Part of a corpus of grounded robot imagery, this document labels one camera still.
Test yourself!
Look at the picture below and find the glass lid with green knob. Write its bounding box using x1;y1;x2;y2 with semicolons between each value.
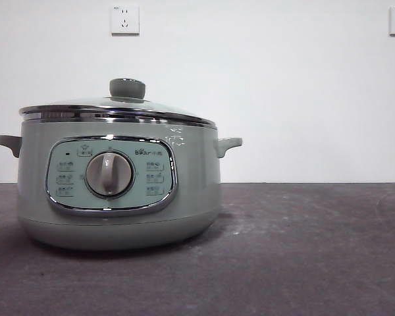
18;78;218;128

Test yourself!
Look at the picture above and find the pale green electric pot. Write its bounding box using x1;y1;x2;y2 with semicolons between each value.
0;115;243;251

